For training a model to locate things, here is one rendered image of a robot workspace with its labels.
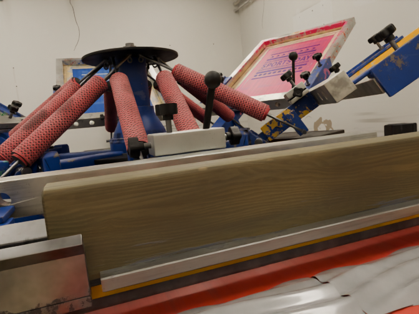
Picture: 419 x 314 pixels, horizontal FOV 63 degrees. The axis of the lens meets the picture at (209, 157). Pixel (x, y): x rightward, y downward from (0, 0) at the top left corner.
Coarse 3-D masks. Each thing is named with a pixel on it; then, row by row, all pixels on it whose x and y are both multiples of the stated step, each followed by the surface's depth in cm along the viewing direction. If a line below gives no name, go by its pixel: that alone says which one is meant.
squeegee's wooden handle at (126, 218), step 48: (336, 144) 32; (384, 144) 32; (48, 192) 23; (96, 192) 24; (144, 192) 25; (192, 192) 26; (240, 192) 27; (288, 192) 29; (336, 192) 31; (384, 192) 33; (96, 240) 24; (144, 240) 25; (192, 240) 26
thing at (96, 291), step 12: (372, 228) 34; (312, 240) 32; (264, 252) 30; (276, 252) 30; (216, 264) 28; (228, 264) 29; (180, 276) 27; (96, 288) 25; (120, 288) 26; (132, 288) 26
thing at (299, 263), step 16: (368, 240) 35; (384, 240) 35; (400, 240) 34; (416, 240) 34; (304, 256) 33; (320, 256) 32; (336, 256) 32; (352, 256) 32; (368, 256) 31; (384, 256) 31; (304, 272) 30
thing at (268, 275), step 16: (240, 272) 31; (256, 272) 30; (272, 272) 30; (288, 272) 30; (192, 288) 29; (208, 288) 28; (224, 288) 28; (240, 288) 28; (256, 288) 28; (128, 304) 27; (144, 304) 27; (160, 304) 27; (176, 304) 26; (192, 304) 26; (208, 304) 26
